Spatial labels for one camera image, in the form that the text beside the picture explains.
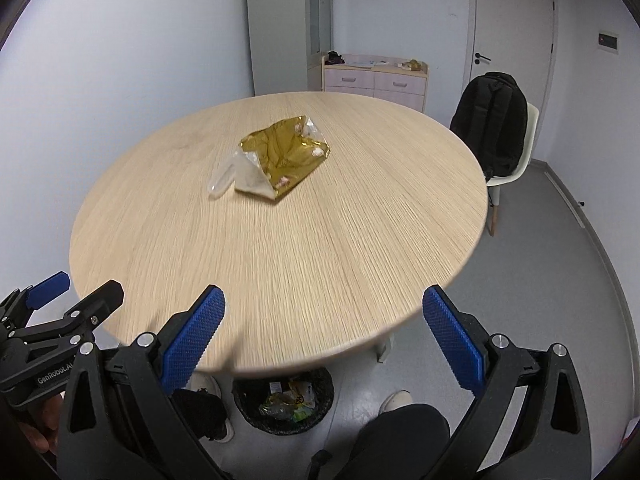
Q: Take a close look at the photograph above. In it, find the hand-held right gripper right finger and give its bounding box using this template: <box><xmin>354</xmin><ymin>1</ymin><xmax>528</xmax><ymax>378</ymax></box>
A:
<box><xmin>422</xmin><ymin>284</ymin><xmax>593</xmax><ymax>480</ymax></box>

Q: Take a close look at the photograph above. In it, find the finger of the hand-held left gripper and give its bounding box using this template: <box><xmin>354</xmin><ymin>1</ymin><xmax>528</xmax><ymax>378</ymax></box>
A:
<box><xmin>0</xmin><ymin>271</ymin><xmax>71</xmax><ymax>333</ymax></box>
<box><xmin>17</xmin><ymin>280</ymin><xmax>125</xmax><ymax>348</ymax></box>

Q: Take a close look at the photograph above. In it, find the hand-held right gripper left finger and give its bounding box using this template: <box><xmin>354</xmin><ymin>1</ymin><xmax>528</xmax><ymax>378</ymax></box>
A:
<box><xmin>57</xmin><ymin>285</ymin><xmax>236</xmax><ymax>480</ymax></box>

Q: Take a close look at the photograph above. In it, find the black lined trash bin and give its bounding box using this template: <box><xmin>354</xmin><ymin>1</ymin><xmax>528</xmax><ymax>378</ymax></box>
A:
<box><xmin>232</xmin><ymin>366</ymin><xmax>335</xmax><ymax>433</ymax></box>

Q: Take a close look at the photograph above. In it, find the clear plastic bag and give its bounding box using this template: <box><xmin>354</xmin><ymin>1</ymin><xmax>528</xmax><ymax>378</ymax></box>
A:
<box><xmin>259</xmin><ymin>392</ymin><xmax>296</xmax><ymax>420</ymax></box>

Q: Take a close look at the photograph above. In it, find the yellow snack packet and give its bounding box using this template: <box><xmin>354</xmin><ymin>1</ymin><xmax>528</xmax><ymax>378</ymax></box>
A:
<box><xmin>287</xmin><ymin>380</ymin><xmax>317</xmax><ymax>408</ymax></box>

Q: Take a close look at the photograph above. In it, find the gold foil bag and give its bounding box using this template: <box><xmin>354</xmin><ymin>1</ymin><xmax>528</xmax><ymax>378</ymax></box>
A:
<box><xmin>235</xmin><ymin>116</ymin><xmax>332</xmax><ymax>202</ymax></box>

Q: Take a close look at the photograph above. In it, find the person's left hand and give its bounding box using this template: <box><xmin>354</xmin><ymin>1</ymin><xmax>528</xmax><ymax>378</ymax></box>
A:
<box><xmin>22</xmin><ymin>395</ymin><xmax>63</xmax><ymax>458</ymax></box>

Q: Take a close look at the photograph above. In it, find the person's left white shoe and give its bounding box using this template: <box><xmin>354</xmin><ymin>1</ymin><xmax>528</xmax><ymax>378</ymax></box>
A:
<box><xmin>192</xmin><ymin>374</ymin><xmax>235</xmax><ymax>443</ymax></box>

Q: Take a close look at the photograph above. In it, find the person's white shoe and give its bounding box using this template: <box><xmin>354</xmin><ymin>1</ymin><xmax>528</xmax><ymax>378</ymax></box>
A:
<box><xmin>192</xmin><ymin>374</ymin><xmax>235</xmax><ymax>443</ymax></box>
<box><xmin>379</xmin><ymin>390</ymin><xmax>415</xmax><ymax>415</ymax></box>

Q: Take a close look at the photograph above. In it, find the person's left leg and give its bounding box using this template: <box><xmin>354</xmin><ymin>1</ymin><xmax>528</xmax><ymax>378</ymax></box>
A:
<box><xmin>172</xmin><ymin>389</ymin><xmax>228</xmax><ymax>441</ymax></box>

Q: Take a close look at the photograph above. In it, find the person's leg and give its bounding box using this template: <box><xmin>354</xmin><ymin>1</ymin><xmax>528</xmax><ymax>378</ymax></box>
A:
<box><xmin>332</xmin><ymin>404</ymin><xmax>451</xmax><ymax>480</ymax></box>
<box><xmin>172</xmin><ymin>389</ymin><xmax>228</xmax><ymax>441</ymax></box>

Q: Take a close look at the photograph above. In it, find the person's right white shoe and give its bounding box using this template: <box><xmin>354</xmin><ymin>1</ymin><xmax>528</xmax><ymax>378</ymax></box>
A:
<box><xmin>379</xmin><ymin>390</ymin><xmax>415</xmax><ymax>415</ymax></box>

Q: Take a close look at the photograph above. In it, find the person's right leg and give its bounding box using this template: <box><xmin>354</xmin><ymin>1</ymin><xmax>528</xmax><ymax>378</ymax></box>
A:
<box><xmin>332</xmin><ymin>404</ymin><xmax>451</xmax><ymax>480</ymax></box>

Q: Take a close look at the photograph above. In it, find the round wooden table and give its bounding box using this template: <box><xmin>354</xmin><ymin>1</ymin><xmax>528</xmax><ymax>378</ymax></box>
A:
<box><xmin>70</xmin><ymin>91</ymin><xmax>490</xmax><ymax>376</ymax></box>

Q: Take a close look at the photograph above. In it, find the clear plastic wrapper piece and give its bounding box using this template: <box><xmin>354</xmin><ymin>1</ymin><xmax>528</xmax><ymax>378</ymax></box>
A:
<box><xmin>209</xmin><ymin>152</ymin><xmax>241</xmax><ymax>198</ymax></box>

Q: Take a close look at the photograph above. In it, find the black backpack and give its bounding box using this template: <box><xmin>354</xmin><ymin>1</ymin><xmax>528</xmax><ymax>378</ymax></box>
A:
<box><xmin>450</xmin><ymin>72</ymin><xmax>529</xmax><ymax>178</ymax></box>

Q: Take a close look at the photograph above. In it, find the white chair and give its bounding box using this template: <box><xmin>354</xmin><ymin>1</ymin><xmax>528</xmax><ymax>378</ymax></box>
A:
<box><xmin>484</xmin><ymin>102</ymin><xmax>541</xmax><ymax>237</ymax></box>

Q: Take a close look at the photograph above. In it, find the tall white cabinet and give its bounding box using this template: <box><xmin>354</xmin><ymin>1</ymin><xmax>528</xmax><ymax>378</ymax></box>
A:
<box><xmin>245</xmin><ymin>0</ymin><xmax>335</xmax><ymax>96</ymax></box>

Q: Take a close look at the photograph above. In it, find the white door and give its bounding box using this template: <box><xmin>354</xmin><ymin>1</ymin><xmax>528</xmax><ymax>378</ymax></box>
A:
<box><xmin>462</xmin><ymin>0</ymin><xmax>558</xmax><ymax>111</ymax></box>

